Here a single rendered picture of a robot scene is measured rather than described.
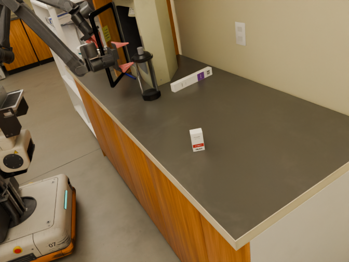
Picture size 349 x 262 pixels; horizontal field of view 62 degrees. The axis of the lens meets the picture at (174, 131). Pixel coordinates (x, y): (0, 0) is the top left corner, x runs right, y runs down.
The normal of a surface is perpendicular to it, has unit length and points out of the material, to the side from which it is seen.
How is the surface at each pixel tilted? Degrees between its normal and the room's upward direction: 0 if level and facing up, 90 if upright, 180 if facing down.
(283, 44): 90
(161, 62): 90
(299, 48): 90
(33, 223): 0
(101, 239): 0
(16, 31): 90
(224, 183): 0
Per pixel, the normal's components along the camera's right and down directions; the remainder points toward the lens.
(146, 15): 0.51, 0.40
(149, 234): -0.17, -0.83
